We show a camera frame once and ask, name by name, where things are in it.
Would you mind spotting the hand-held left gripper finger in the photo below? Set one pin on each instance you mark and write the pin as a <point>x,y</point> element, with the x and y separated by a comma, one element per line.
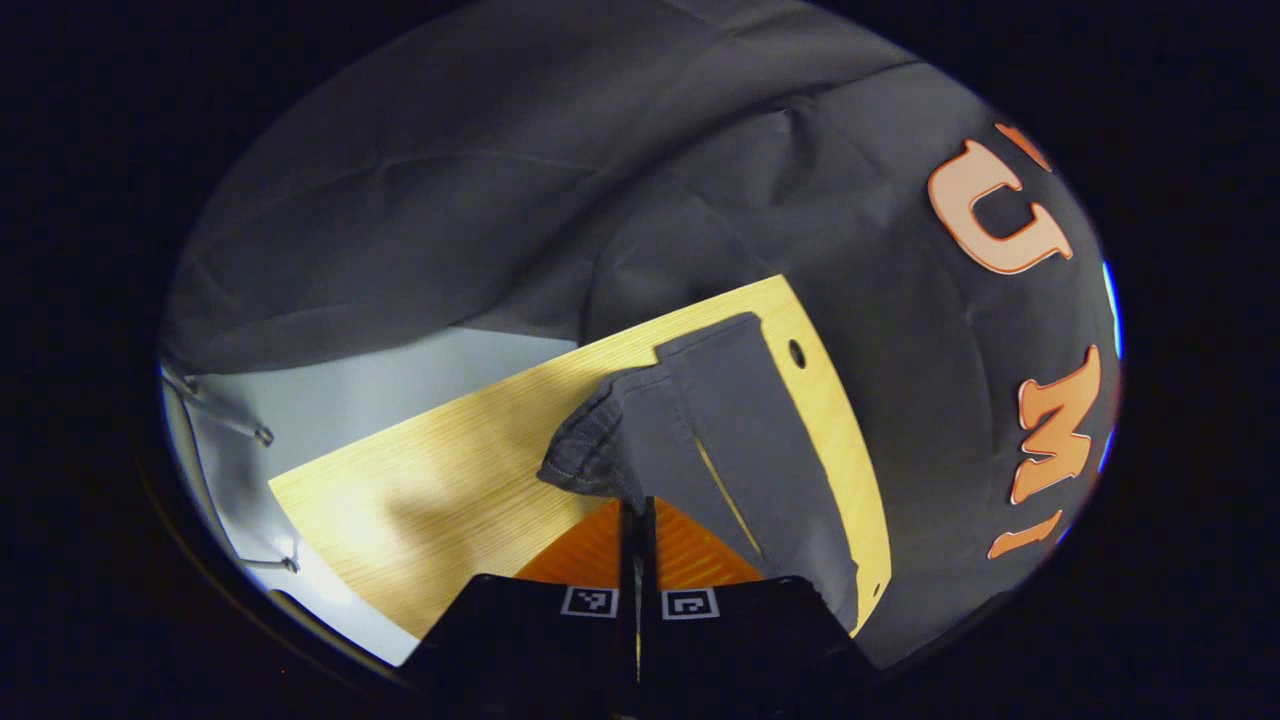
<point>648,560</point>
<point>628,560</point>

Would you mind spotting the dark grey jeans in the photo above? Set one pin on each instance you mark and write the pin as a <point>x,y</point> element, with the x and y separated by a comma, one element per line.
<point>720,420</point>

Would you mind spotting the thin metal stand foot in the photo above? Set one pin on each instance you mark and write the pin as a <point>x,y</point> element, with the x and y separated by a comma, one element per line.
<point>225,417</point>
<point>275,564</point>

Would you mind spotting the black backdrop cloth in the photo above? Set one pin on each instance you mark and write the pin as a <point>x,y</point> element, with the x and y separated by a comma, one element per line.
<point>500,200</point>

